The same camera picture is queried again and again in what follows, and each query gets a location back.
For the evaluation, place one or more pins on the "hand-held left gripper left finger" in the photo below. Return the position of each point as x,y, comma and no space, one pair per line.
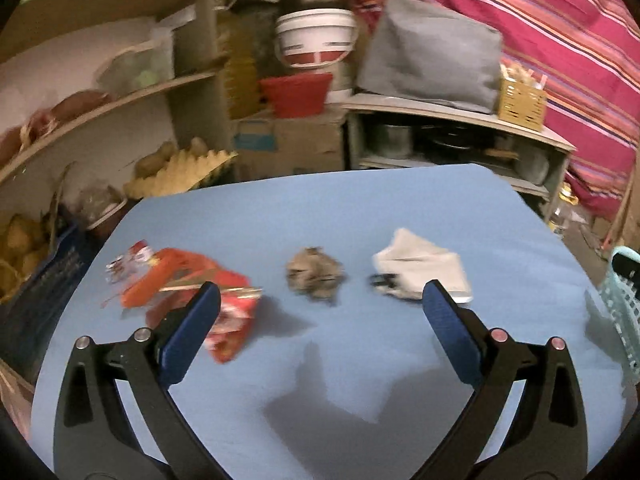
192,327

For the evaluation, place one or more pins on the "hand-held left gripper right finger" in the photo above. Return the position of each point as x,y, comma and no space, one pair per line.
450,327

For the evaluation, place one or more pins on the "orange red snack wrapper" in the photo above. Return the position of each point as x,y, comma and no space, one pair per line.
170,272

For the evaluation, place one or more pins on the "small red white wrapper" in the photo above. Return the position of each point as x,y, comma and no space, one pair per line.
127,262

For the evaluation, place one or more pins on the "brown paper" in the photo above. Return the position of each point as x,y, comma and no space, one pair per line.
315,275

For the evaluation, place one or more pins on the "light blue plastic basket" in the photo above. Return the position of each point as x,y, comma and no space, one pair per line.
620,300

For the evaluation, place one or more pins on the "small dark bucket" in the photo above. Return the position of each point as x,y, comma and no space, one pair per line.
102,207

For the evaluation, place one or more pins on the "dark blue plastic crate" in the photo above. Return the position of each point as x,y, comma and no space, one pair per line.
45,290

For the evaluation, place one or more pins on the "yellow egg tray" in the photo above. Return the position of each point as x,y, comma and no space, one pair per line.
180,175

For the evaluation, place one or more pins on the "clear plastic bottle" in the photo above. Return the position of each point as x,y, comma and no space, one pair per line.
565,205

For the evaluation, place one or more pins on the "large brown potato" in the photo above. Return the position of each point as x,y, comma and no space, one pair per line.
155,160

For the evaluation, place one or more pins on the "small brown potato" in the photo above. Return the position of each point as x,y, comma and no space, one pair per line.
198,147

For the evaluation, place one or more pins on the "wicker basket of potatoes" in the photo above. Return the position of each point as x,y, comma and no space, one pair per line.
20,250

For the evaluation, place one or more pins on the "small steel pot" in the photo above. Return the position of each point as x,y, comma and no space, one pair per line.
392,140

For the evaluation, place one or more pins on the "cardboard box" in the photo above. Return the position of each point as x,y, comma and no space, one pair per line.
300,142

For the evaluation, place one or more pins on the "grey low cabinet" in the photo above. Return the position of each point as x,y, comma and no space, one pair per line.
450,112

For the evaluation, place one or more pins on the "wooden shelf unit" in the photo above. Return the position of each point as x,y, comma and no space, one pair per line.
190,110

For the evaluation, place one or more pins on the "yellow chopstick holder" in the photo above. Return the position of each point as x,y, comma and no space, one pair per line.
522,105

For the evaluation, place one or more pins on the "red mesh bag of yams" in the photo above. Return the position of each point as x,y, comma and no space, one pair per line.
55,117

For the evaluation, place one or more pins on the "red plastic basket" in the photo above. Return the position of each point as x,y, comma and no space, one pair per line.
295,95

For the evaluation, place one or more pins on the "yellow oil bottle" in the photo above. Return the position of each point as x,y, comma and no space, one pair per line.
240,70

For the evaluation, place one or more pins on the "bundle of chopsticks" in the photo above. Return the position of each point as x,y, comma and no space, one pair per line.
522,74

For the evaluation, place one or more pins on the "clear plastic container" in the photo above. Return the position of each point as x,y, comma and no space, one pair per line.
135,67

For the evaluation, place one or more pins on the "grey cushion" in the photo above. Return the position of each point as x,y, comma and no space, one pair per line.
430,55

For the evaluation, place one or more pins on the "white plastic bucket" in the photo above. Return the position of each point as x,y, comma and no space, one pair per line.
315,40

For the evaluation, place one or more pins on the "red striped cloth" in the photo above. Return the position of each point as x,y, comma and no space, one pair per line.
560,25

